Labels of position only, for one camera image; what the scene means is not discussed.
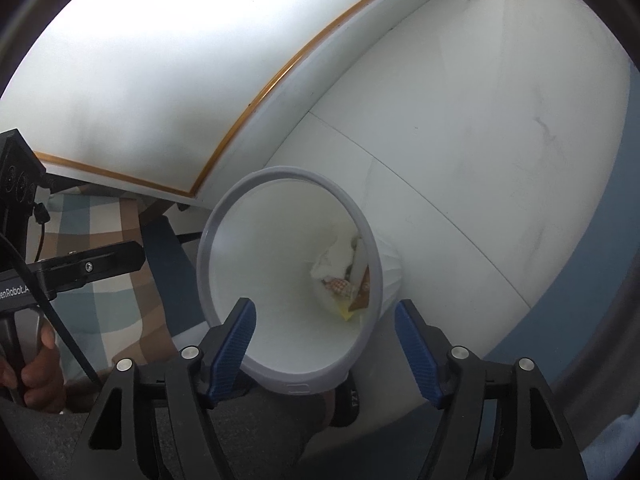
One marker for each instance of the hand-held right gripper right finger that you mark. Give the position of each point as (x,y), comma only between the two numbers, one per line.
(420,355)

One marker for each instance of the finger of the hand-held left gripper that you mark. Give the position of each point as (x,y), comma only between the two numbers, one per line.
(90,265)

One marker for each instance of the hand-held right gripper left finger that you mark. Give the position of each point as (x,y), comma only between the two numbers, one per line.
(232,355)

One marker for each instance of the small orange snack packet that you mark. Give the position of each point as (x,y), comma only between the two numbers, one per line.
(364,292)

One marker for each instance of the white trash bin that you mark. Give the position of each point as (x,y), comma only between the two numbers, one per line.
(280,270)

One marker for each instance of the red patterned wrapper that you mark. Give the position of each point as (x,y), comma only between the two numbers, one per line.
(340,287)

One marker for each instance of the white tissue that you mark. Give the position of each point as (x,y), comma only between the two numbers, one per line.
(337,260)

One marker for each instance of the person's left hand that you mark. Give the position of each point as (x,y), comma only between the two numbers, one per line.
(45,380)

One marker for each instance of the checkered tablecloth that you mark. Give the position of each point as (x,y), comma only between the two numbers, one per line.
(115,320)

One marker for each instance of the person's grey trousers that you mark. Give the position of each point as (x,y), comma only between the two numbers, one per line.
(270,435)

